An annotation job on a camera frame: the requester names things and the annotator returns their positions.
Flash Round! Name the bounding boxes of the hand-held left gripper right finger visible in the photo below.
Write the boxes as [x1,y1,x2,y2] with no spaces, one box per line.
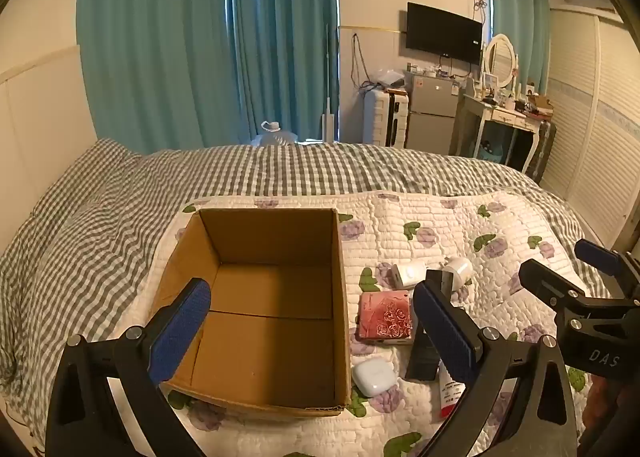
[414,281,579,457]

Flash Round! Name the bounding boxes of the white tube red label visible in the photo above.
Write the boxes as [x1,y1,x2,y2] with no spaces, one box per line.
[437,362,468,420]

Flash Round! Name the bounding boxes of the black wall television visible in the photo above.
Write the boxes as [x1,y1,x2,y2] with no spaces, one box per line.
[405,2,483,65]

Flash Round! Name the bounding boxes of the small open cardboard box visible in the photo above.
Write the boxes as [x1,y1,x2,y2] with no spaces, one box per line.
[525,94,555,118]

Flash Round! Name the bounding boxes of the white suitcase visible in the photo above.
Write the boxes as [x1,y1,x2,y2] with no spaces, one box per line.
[362,87,411,148]

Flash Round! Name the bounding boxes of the person's right forearm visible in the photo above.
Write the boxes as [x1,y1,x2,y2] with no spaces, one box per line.
[582,377,640,457]

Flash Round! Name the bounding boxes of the brown suitcase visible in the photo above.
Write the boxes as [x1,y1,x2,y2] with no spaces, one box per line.
[530,119,557,182]

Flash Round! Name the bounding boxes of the floral quilted mat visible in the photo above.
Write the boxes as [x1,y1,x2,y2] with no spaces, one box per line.
[150,192,616,457]

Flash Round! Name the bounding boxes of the brown cardboard box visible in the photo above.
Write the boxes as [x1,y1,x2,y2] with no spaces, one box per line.
[150,207,353,420]

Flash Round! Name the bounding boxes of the teal curtain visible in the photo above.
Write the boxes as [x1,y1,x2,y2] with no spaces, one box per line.
[485,0,551,88]
[225,0,341,142]
[75,0,236,155]

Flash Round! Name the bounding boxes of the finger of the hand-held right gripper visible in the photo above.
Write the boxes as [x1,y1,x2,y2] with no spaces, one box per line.
[574,238,640,299]
[518,259,587,311]

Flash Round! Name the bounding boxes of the black rectangular box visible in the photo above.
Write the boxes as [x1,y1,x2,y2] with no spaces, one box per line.
[404,322,443,383]

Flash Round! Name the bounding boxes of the white mop pole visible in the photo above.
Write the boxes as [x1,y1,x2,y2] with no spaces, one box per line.
[320,24,338,142]

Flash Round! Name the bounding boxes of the clear water jug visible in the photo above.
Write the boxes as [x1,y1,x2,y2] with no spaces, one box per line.
[252,120,301,146]

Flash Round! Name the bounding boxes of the silver fridge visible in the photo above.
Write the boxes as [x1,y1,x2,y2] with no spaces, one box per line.
[405,72,461,152]

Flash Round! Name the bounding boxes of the white padded headboard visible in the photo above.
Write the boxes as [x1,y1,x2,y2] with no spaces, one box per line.
[0,44,98,258]

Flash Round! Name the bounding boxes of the white cube charger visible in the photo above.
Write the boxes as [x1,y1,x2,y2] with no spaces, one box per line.
[390,259,428,288]

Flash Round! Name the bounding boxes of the pink floral box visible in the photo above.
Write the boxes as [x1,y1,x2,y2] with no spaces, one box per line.
[356,289,416,345]

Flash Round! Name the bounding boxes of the white dressing table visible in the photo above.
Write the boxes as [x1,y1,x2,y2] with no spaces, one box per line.
[450,92,543,172]

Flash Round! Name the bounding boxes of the white earbuds case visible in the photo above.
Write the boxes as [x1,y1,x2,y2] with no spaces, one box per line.
[351,358,398,398]

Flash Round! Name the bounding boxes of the hanging wall cables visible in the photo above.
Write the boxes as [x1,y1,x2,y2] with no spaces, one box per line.
[350,32,381,92]

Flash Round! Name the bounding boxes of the clear plastic bag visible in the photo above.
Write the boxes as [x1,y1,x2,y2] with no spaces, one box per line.
[372,69,406,90]

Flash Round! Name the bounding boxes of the oval white mirror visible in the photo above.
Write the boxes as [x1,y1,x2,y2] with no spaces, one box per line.
[482,33,518,90]

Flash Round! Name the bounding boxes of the white louvred wardrobe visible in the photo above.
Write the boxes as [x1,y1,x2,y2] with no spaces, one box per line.
[540,7,640,248]

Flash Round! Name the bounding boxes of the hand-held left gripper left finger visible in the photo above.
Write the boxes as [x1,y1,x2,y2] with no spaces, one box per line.
[47,278,213,457]

